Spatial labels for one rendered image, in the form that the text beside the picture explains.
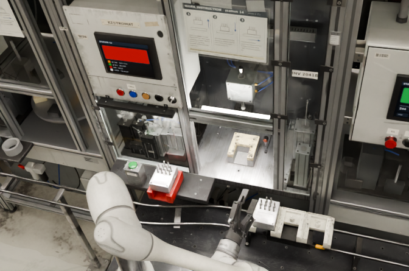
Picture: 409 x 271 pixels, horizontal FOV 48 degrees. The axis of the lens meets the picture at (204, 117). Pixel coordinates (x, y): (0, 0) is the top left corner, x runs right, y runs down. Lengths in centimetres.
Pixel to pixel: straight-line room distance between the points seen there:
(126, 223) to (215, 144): 104
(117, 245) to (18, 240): 212
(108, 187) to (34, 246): 194
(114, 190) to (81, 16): 69
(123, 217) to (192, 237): 93
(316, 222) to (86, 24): 129
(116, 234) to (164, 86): 70
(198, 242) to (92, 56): 104
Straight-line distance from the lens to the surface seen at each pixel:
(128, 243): 147
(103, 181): 159
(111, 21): 179
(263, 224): 211
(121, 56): 185
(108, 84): 204
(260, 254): 231
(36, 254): 342
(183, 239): 238
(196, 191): 224
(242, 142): 232
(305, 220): 218
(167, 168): 219
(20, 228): 359
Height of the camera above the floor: 272
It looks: 45 degrees down
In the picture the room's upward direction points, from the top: 8 degrees counter-clockwise
